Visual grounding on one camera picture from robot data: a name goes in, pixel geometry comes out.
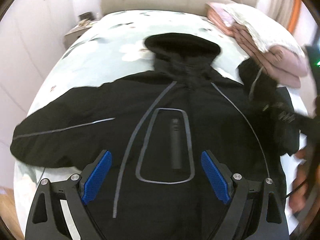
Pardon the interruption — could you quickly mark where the black hooded coat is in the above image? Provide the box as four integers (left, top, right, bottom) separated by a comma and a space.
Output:
10, 32, 301, 240

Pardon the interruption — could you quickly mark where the right hand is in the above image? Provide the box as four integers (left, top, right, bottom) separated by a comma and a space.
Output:
289, 146, 319, 217

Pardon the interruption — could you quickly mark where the folded mauve quilt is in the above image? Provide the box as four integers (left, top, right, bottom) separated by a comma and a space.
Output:
231, 22, 309, 89

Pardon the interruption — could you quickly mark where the white dotted pillow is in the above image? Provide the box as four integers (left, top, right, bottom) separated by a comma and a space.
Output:
224, 3, 305, 57

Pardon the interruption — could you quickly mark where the beige and orange curtain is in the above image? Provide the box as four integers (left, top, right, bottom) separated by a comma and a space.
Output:
267, 0, 302, 34

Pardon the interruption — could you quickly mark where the pink pillow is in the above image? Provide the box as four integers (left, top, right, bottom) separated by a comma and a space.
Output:
206, 2, 235, 37

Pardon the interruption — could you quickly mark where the floral green bed cover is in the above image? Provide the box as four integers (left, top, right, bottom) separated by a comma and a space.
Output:
15, 10, 299, 236

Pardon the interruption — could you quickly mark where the beige bedside table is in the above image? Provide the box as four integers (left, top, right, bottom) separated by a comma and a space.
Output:
63, 19, 97, 50

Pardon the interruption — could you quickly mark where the white wardrobe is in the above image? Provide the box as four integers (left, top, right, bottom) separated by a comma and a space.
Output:
0, 0, 75, 188

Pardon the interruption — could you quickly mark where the dark box on nightstand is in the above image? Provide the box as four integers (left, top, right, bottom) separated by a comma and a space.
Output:
79, 11, 95, 21

